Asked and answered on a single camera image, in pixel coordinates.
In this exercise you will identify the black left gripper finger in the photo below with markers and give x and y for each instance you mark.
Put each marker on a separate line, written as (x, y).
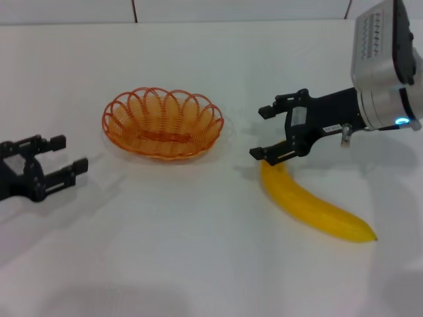
(79, 166)
(56, 142)

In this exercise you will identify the yellow banana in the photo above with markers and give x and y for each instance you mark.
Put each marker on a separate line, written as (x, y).
(307, 204)

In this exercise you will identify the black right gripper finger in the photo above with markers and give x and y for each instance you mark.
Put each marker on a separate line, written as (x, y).
(264, 153)
(267, 112)

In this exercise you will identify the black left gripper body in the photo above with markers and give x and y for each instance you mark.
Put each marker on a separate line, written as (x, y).
(16, 178)

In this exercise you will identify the orange woven plastic basket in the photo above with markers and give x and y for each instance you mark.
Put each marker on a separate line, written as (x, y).
(162, 137)

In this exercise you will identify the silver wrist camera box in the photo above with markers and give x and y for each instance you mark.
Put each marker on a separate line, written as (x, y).
(373, 39)

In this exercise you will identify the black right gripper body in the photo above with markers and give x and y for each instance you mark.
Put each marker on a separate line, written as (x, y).
(330, 112)

